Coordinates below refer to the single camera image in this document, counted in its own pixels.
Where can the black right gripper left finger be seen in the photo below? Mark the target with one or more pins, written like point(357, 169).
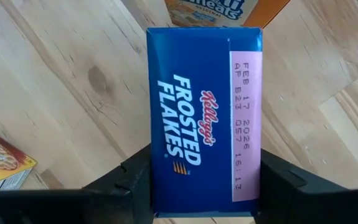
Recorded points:
point(132, 183)

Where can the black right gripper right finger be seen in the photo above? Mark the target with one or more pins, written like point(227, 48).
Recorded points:
point(284, 193)

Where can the blue Frosted Flakes cereal box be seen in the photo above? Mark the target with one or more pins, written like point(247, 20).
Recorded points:
point(191, 124)

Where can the orange Mini Wheats cereal box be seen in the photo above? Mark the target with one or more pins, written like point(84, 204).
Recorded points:
point(203, 12)

